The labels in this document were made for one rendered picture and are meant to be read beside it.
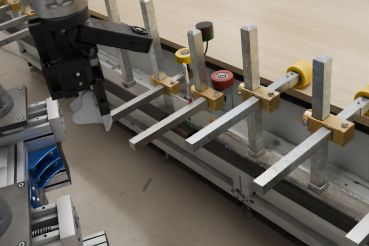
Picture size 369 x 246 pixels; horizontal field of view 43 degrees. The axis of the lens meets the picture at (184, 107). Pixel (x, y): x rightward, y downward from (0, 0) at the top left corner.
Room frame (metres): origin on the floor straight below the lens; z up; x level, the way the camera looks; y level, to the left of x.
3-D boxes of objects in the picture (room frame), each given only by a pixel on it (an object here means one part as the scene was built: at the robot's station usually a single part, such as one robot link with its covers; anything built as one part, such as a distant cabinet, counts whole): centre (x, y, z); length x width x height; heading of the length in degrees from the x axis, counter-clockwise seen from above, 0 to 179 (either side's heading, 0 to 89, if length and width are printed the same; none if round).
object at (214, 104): (1.41, -0.09, 0.85); 0.13 x 0.06 x 0.05; 36
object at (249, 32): (1.22, -0.22, 0.94); 0.03 x 0.03 x 0.48; 36
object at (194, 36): (1.42, -0.07, 0.86); 0.03 x 0.03 x 0.48; 36
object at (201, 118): (1.43, -0.03, 0.75); 0.26 x 0.01 x 0.10; 36
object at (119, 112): (1.54, 0.12, 0.80); 0.43 x 0.03 x 0.04; 126
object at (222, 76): (1.43, -0.15, 0.85); 0.08 x 0.08 x 0.11
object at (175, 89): (1.61, 0.06, 0.81); 0.13 x 0.06 x 0.05; 36
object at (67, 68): (0.63, 0.15, 1.46); 0.09 x 0.08 x 0.12; 102
